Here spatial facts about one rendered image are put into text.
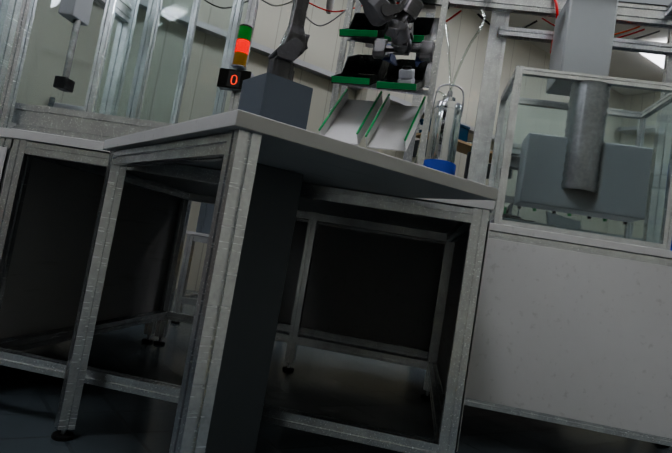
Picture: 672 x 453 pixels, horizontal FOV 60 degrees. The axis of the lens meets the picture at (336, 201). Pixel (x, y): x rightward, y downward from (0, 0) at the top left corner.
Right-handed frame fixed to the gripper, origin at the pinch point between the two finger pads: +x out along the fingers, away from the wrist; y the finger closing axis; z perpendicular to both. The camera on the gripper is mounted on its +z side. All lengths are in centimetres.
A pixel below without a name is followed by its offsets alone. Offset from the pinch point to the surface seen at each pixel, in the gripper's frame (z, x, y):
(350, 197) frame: -48.8, -1.4, 7.0
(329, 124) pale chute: -20.2, 9.8, 23.1
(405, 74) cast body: -3.0, 4.0, -0.1
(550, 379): -79, 91, -59
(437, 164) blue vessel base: 4, 87, -3
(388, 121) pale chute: -13.4, 17.1, 5.5
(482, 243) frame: -55, 5, -31
